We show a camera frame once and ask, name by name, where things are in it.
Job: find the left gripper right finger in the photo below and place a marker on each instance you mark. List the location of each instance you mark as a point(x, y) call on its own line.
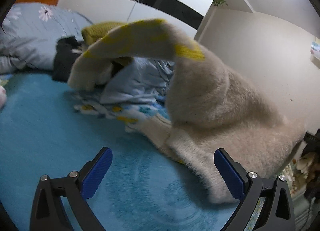
point(277, 212)

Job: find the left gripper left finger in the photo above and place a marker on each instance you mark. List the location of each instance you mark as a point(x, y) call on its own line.
point(48, 212)

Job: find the beige fuzzy sweater yellow pattern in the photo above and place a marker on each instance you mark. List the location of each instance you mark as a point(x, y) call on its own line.
point(210, 106)

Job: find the teal floral bed blanket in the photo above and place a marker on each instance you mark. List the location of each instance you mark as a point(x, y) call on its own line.
point(126, 182)

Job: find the light blue crumpled garment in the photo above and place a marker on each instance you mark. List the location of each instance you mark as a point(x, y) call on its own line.
point(143, 81)

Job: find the black and white garment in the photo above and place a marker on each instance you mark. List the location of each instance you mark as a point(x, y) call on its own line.
point(68, 49)

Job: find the grey floral pillow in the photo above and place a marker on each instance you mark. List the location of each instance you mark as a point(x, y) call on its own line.
point(30, 31)

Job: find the olive knitted sweater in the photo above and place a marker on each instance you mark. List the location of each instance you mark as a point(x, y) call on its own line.
point(92, 33)

